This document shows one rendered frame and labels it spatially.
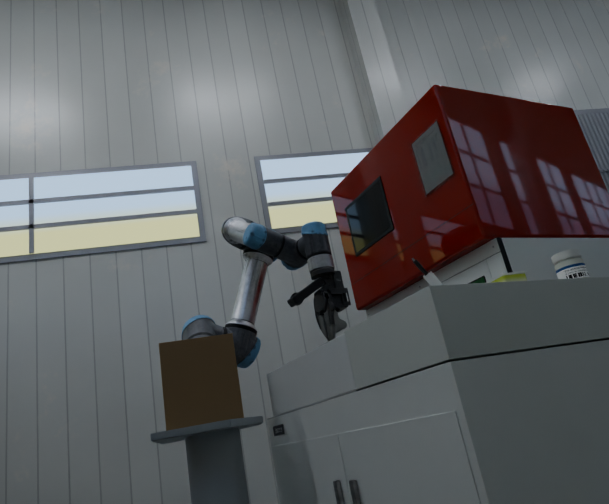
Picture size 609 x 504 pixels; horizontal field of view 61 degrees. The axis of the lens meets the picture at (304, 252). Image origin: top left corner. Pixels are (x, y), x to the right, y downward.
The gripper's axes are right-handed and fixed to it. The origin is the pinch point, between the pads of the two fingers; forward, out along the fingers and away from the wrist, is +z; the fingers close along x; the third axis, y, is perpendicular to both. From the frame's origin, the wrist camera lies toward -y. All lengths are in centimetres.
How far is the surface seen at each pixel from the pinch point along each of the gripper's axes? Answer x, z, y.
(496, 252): -14, -20, 59
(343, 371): -10.8, 10.4, -3.9
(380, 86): 198, -279, 222
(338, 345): -10.9, 3.8, -3.9
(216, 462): 25.9, 25.9, -28.5
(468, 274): 0, -18, 59
